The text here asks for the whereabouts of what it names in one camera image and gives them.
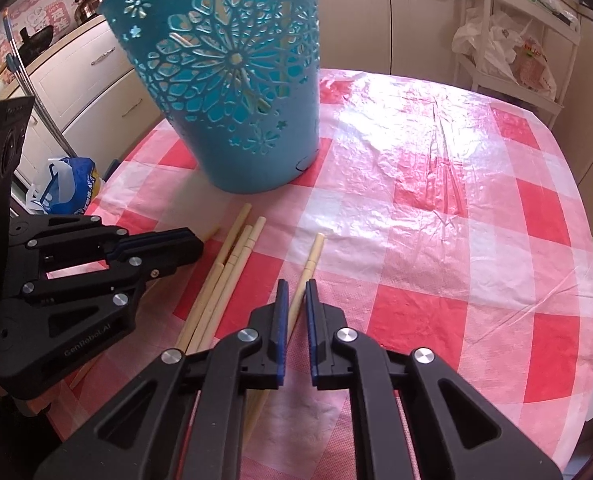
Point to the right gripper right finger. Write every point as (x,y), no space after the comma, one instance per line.
(413,416)

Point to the steel kettle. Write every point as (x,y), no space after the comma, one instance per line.
(86,10)

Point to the black wok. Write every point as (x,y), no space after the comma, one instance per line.
(33,45)

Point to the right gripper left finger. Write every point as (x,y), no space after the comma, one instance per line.
(182,416)

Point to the blue white plastic bag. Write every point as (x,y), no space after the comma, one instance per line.
(65,185)

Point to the white rolling storage cart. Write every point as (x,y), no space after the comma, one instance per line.
(523,49)

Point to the teal perforated utensil basket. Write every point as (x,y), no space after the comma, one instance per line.
(236,79)

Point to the red checkered plastic tablecloth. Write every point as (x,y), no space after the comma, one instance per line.
(451,221)

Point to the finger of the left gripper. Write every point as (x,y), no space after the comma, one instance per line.
(43,232)
(160,250)

